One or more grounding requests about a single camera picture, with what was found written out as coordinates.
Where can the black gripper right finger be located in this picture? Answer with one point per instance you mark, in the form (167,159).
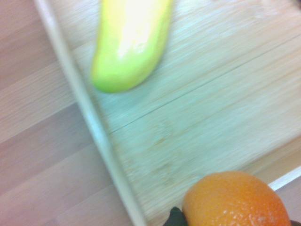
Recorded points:
(296,223)

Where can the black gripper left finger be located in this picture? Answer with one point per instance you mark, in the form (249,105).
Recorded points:
(175,217)

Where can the orange tangerine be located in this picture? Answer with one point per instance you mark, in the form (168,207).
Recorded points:
(235,200)

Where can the light wooden tray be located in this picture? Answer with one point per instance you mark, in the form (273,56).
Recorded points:
(188,113)

